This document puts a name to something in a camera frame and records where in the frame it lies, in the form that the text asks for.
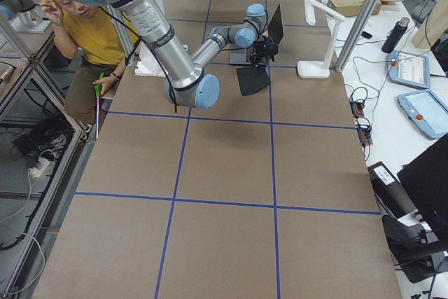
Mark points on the black water bottle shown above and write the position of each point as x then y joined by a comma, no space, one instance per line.
395,35

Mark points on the black mouse pad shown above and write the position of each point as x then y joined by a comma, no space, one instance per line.
252,80

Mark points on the black monitor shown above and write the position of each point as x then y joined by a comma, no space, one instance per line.
425,181

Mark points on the aluminium frame post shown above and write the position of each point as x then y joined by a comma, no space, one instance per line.
352,38

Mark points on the black box with white label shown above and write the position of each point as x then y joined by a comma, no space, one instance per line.
389,190

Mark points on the near blue teach pendant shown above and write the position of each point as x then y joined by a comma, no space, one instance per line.
426,111

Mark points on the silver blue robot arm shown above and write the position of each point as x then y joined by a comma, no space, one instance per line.
187,84

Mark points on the cardboard box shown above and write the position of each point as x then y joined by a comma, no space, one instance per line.
348,8

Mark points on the person in yellow shirt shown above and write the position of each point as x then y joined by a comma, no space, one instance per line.
88,28

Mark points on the blue teach pendant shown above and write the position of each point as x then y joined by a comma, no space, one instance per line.
408,69
426,111

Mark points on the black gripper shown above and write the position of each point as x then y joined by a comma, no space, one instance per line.
261,50

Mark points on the far blue teach pendant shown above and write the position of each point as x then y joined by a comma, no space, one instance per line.
408,69

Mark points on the grey laptop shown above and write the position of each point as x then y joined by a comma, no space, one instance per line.
243,56

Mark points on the orange circuit board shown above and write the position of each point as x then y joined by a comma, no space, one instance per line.
362,124

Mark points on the green stick tool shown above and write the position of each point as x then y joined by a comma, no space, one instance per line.
98,90

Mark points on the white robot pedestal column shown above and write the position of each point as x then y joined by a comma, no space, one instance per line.
154,61

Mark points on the white power strip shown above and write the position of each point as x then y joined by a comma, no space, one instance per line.
41,165

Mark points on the white desk lamp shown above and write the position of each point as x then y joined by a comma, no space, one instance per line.
322,49

